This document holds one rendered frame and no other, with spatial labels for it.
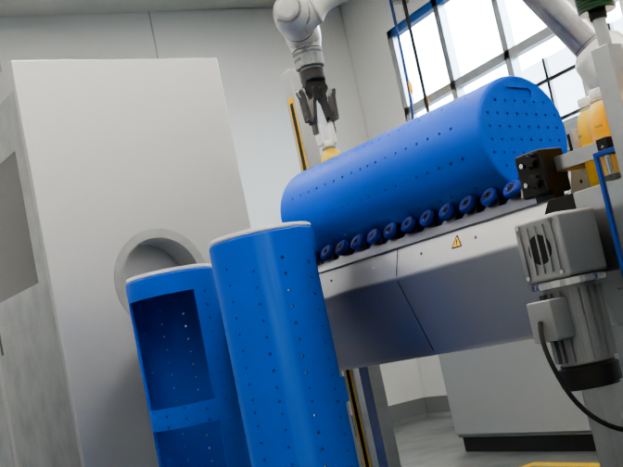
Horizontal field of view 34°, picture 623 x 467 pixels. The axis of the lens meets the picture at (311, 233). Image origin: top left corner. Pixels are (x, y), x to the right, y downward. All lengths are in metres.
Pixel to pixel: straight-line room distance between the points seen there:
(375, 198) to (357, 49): 5.76
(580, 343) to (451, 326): 0.68
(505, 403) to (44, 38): 4.21
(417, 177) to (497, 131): 0.26
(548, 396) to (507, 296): 2.58
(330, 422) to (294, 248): 0.45
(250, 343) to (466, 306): 0.55
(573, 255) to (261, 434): 1.05
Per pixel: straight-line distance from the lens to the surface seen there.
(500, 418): 5.25
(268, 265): 2.58
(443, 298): 2.50
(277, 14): 2.89
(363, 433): 3.59
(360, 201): 2.67
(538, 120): 2.46
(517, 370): 5.05
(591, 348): 1.91
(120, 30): 7.74
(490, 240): 2.33
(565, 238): 1.89
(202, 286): 3.17
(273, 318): 2.57
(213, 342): 3.16
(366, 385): 3.08
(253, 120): 7.86
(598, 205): 1.99
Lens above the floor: 0.71
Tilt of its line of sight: 6 degrees up
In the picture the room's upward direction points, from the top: 12 degrees counter-clockwise
